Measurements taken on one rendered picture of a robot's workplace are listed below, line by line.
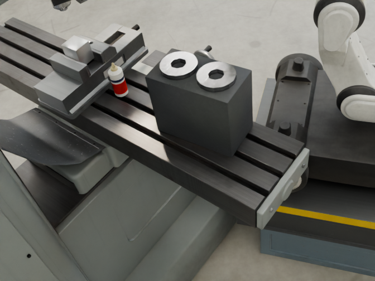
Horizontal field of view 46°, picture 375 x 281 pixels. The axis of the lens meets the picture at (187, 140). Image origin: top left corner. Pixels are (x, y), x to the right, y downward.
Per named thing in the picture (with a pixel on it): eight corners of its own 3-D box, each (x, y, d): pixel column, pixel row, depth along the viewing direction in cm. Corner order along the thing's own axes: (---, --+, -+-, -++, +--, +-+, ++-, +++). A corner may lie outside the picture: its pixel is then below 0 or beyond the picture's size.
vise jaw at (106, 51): (87, 42, 136) (83, 30, 133) (117, 53, 130) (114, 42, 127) (74, 52, 133) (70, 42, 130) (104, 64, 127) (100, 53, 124)
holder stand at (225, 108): (181, 101, 123) (171, 42, 108) (253, 125, 114) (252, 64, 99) (157, 130, 117) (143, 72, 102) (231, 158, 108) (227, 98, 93)
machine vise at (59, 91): (115, 38, 147) (107, 9, 139) (150, 51, 140) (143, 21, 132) (38, 102, 130) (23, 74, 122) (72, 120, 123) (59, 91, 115)
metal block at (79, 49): (80, 52, 130) (73, 34, 126) (94, 57, 128) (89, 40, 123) (67, 62, 128) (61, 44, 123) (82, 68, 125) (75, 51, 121)
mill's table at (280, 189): (18, 32, 172) (10, 14, 166) (311, 165, 113) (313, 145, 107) (-31, 66, 161) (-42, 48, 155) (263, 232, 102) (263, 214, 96)
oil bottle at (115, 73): (121, 86, 131) (112, 56, 122) (131, 91, 129) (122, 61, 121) (112, 94, 129) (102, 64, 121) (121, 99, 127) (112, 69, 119)
